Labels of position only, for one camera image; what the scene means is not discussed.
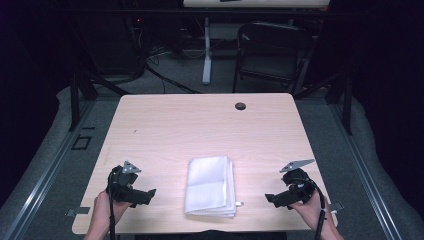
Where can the dark table grommet hole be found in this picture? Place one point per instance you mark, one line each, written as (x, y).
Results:
(240, 106)

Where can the person's dark clothing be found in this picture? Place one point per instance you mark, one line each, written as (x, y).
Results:
(206, 235)

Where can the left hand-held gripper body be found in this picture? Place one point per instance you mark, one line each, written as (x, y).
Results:
(121, 181)

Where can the black folding chair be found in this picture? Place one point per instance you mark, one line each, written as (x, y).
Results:
(266, 63)

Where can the white mesh laundry bag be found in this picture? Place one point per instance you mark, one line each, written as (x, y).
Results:
(210, 186)

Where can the person's left hand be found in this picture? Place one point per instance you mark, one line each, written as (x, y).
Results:
(104, 211)

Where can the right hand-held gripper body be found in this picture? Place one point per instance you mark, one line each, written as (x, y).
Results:
(300, 185)

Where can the black equipment case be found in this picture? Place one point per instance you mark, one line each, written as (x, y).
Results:
(116, 46)

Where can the grey metal floor rail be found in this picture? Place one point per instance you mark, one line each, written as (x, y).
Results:
(366, 173)
(50, 180)

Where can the white desk with leg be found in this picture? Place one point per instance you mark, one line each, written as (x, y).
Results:
(207, 63)

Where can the black metal frame stand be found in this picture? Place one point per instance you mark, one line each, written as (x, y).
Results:
(75, 106)
(348, 106)

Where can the person's right hand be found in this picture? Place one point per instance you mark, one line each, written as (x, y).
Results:
(311, 210)

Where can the grey tape tab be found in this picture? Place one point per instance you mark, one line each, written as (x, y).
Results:
(337, 206)
(78, 211)

